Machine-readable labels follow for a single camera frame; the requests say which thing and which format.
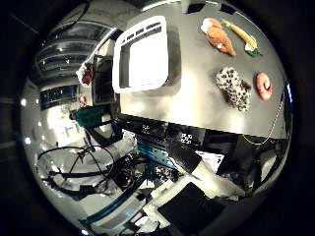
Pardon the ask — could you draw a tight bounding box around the yellow corn plush green husk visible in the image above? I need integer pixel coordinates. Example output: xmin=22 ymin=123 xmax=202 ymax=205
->
xmin=220 ymin=19 xmax=264 ymax=58

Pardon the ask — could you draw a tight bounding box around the white plastic basket container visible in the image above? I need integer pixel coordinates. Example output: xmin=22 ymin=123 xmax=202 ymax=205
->
xmin=111 ymin=15 xmax=170 ymax=95

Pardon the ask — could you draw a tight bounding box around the black and white marker tag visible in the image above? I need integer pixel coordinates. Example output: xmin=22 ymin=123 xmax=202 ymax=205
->
xmin=180 ymin=132 xmax=194 ymax=146

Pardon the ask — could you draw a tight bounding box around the black flat monitor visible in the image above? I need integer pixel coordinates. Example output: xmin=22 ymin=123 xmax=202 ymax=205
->
xmin=91 ymin=54 xmax=116 ymax=106

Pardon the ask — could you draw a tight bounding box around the person in teal shirt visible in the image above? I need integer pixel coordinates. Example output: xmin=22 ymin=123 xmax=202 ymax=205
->
xmin=69 ymin=94 xmax=111 ymax=130

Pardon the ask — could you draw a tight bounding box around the spotted leopard print plush toy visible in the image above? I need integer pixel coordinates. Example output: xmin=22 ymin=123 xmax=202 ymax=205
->
xmin=215 ymin=66 xmax=253 ymax=113

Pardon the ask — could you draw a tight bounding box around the black square mat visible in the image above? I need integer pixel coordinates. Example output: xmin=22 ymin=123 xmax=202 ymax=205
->
xmin=157 ymin=182 xmax=226 ymax=236

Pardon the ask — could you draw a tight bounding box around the orange plush animal toy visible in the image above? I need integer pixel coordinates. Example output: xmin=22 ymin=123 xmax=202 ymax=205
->
xmin=200 ymin=17 xmax=237 ymax=57

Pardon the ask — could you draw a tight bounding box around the pink shrimp plush toy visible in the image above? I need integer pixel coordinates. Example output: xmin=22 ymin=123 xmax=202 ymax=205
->
xmin=255 ymin=72 xmax=274 ymax=102

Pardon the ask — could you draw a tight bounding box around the black cable bundle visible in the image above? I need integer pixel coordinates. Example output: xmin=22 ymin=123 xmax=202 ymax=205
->
xmin=37 ymin=144 xmax=116 ymax=195

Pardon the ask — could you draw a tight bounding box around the thin cable on table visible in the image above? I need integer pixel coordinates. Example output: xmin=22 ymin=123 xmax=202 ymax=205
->
xmin=242 ymin=93 xmax=285 ymax=147

